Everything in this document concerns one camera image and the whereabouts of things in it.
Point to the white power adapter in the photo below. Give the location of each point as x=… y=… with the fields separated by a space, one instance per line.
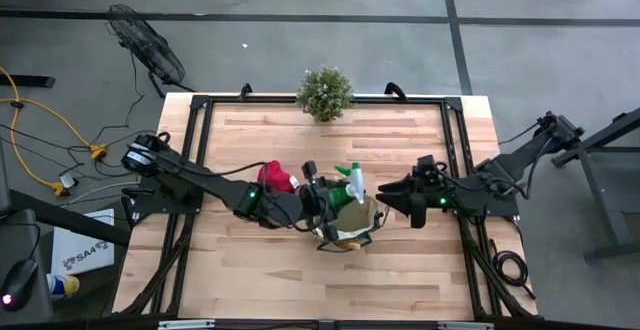
x=69 y=182

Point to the black floor bar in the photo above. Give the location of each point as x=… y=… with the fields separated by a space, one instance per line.
x=25 y=81

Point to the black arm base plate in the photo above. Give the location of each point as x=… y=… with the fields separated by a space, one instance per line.
x=500 y=211
x=145 y=205

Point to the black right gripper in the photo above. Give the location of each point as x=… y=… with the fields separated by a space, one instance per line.
x=429 y=192

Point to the black aluminium table frame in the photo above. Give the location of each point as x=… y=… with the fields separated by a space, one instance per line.
x=400 y=100

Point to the black table clamp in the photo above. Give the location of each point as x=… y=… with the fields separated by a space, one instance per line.
x=245 y=91
x=396 y=90

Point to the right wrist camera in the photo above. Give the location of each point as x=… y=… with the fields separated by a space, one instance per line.
x=426 y=163

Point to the black desk with mouse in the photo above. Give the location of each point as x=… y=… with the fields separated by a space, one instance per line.
x=70 y=217

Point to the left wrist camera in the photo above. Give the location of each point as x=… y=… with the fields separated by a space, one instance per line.
x=309 y=171

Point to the red gardening glove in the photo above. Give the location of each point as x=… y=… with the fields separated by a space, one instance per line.
x=280 y=180

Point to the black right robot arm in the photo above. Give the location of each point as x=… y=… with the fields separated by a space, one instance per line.
x=515 y=162

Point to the potted green plant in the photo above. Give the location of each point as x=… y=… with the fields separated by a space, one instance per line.
x=325 y=92

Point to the black computer mouse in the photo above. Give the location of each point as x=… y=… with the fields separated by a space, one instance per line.
x=19 y=285

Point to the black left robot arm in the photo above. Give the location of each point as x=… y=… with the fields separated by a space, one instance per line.
x=210 y=185

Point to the white printed box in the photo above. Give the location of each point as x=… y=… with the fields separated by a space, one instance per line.
x=82 y=242

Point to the black floor fan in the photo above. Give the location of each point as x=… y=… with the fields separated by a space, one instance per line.
x=145 y=45

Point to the yellow and blue object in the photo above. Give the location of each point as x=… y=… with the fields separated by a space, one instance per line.
x=64 y=286

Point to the cream and green gardening bag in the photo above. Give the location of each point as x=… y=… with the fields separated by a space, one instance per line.
x=357 y=217

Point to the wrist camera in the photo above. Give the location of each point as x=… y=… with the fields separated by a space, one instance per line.
x=426 y=163
x=309 y=171

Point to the silver frame bracket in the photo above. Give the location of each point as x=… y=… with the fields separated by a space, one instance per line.
x=185 y=325
x=465 y=326

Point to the green spray bottle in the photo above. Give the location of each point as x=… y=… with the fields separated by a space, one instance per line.
x=356 y=185

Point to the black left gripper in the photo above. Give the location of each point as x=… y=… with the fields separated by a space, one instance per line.
x=310 y=207

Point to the black desk with slanted beam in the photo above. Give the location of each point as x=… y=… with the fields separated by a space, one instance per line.
x=620 y=126

